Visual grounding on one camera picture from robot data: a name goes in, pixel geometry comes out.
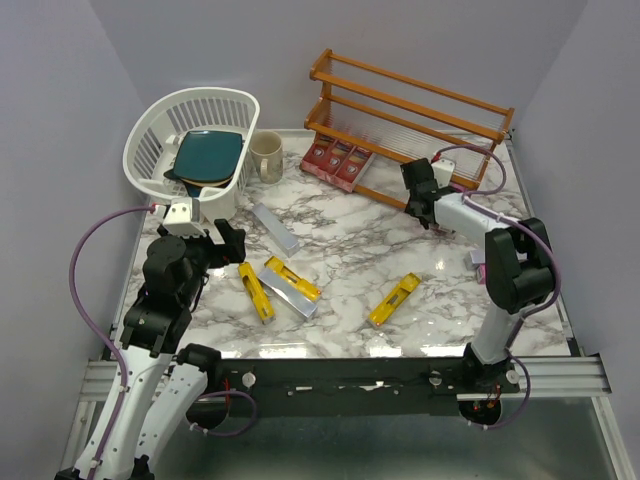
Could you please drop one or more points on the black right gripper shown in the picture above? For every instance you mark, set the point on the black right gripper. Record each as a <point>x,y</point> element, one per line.
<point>406,207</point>

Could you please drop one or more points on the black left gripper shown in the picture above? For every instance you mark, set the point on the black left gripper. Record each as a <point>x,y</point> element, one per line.
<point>232,251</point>

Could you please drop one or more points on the red Muesrgtei toothpaste box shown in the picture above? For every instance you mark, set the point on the red Muesrgtei toothpaste box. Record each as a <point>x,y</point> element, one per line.
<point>352,168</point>

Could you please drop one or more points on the red 3D toothpaste box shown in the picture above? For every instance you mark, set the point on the red 3D toothpaste box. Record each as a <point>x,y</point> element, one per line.
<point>334,156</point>

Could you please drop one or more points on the pink Curaprox box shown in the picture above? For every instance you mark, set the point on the pink Curaprox box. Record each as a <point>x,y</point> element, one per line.
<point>481,274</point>
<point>447,209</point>

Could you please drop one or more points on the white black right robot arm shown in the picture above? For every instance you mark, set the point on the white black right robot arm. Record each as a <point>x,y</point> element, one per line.
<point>522,278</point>

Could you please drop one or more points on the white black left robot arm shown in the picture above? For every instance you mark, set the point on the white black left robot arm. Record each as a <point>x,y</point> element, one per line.
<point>150,350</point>

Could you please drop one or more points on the orange wooden shelf rack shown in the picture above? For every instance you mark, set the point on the orange wooden shelf rack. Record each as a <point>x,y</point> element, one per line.
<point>401,119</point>

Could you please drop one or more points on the yellow Curaprox box far left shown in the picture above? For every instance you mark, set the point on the yellow Curaprox box far left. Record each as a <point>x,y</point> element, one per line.
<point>256,293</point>

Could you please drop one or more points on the yellow curaprox box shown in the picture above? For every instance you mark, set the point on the yellow curaprox box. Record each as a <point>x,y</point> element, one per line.
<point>394,299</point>
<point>256,293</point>
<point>302,285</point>

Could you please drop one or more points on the yellow Curaprox box centre left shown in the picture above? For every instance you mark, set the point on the yellow Curaprox box centre left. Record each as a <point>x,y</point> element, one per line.
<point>302,285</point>

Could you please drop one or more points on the teal square plate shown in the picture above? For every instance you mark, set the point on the teal square plate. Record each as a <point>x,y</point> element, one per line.
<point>208,155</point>

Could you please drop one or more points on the beige ceramic mug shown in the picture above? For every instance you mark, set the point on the beige ceramic mug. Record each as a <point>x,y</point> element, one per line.
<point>266,148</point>

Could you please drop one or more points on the yellow Curaprox box right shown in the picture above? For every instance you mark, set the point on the yellow Curaprox box right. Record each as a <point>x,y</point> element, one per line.
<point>394,299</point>

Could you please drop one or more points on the white plastic dish basket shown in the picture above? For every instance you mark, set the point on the white plastic dish basket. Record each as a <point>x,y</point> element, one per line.
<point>152,145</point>

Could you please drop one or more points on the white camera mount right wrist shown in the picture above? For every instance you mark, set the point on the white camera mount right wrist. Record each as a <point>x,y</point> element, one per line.
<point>443,170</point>

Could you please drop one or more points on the white camera mount wrist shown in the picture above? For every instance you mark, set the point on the white camera mount wrist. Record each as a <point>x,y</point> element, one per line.
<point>443,170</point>
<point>181,217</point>

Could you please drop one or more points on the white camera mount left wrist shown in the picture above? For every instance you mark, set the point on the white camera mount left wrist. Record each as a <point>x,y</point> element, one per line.
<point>181,217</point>

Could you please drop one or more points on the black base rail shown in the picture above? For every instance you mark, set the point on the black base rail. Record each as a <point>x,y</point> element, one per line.
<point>347,387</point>

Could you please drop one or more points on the aluminium frame rail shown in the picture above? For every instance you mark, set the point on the aluminium frame rail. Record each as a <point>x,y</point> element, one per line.
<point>537,377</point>

